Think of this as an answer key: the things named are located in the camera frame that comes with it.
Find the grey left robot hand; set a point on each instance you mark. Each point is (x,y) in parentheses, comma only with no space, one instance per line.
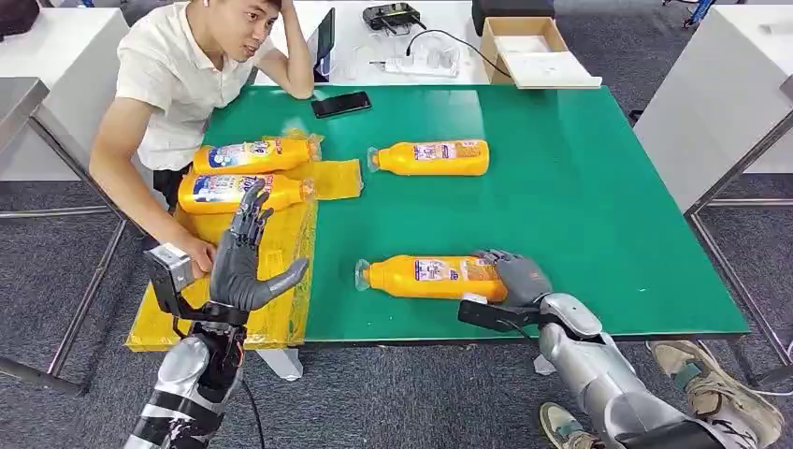
(238,272)

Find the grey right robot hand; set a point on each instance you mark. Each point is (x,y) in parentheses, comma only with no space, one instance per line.
(523,279)

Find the orange drink bottle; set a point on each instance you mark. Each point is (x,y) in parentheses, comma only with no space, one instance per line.
(403,160)
(396,279)
(217,193)
(248,157)

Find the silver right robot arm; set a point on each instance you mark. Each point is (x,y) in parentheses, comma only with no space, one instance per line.
(595,372)

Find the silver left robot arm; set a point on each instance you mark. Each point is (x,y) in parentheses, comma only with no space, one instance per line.
(183,372)

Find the yellow plastic sheet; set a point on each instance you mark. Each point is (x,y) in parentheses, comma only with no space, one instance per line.
(285,248)

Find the green table mat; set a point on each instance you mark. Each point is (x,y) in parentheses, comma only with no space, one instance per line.
(588,217)

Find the white table leg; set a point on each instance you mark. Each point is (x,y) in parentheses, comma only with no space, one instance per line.
(544,367)
(282,365)

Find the person's pale sneaker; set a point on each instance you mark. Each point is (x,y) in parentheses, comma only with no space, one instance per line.
(725,384)
(560,427)

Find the black smartphone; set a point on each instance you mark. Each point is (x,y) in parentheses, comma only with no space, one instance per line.
(341,104)

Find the person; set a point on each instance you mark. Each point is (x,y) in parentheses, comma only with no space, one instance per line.
(173,80)

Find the white foam board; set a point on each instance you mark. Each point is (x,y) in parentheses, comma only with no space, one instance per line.
(548,71)

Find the cardboard box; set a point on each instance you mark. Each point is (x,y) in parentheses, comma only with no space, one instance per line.
(490,49)

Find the white power strip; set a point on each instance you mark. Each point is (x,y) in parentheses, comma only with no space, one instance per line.
(415,67)

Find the dark standing tablet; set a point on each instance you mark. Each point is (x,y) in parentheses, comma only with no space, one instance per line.
(325,43)

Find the black stool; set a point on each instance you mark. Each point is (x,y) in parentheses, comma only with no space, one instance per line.
(511,7)

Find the white side table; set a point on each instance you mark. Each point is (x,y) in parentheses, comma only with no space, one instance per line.
(62,62)

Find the black remote controller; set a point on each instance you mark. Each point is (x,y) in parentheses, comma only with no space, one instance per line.
(390,15)

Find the blue object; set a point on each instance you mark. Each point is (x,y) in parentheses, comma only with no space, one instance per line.
(700,11)

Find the black bag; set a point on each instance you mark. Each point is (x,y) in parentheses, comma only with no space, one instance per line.
(17,15)

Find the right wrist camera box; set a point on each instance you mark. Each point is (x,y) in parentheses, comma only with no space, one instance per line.
(489,315)

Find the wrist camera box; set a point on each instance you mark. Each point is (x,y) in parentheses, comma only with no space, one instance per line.
(489,315)
(168,269)

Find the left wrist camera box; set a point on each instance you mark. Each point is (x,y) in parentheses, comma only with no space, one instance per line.
(168,269)

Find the white table with steel frame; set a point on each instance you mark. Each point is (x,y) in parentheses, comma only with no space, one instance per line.
(718,93)

